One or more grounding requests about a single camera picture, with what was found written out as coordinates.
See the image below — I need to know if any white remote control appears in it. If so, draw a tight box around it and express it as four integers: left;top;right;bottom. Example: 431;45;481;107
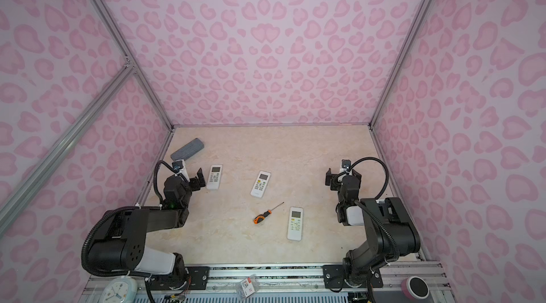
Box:
287;207;304;241
206;164;223;190
250;171;271;199

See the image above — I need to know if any aluminium front rail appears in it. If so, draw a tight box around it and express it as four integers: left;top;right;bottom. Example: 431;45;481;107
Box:
80;259;453;303

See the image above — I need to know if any grey rectangular sponge block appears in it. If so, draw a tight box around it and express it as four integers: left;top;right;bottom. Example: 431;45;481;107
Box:
170;138;205;162

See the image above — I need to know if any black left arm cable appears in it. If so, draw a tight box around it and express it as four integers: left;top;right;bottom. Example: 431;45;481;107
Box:
152;159;180;206

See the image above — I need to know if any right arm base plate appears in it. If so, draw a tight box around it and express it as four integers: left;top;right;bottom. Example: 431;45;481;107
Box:
321;265;384;291

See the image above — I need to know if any small clear parts box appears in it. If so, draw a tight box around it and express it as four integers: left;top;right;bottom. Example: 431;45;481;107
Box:
236;275;260;300

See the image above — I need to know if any pink tape roll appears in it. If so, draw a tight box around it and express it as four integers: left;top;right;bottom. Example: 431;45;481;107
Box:
401;276;430;300

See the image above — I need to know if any white analog clock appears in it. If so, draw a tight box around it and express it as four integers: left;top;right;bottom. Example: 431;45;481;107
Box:
99;277;138;303

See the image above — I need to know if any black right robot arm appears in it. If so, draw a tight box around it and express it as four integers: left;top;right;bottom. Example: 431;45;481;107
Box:
322;171;420;292

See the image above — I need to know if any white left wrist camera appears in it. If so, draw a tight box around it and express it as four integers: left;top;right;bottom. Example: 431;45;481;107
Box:
172;159;189;179

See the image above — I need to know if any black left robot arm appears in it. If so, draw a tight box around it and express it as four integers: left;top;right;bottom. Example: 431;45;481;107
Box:
81;170;206;287

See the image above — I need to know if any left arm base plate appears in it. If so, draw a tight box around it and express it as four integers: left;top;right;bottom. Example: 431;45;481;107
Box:
149;266;210;291

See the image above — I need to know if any orange black screwdriver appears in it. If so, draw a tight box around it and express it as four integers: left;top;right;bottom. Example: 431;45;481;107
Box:
253;202;284;225

